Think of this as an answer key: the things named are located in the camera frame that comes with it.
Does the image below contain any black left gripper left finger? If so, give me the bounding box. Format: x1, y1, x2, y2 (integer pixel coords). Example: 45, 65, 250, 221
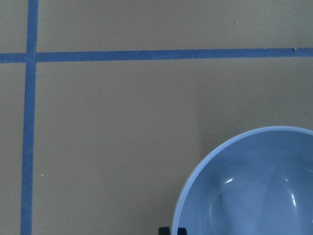
158, 227, 170, 235

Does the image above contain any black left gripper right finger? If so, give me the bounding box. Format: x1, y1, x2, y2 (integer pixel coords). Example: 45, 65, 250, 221
177, 228, 187, 235

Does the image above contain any blue bowl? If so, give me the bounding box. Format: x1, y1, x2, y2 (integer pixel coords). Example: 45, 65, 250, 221
171, 126, 313, 235

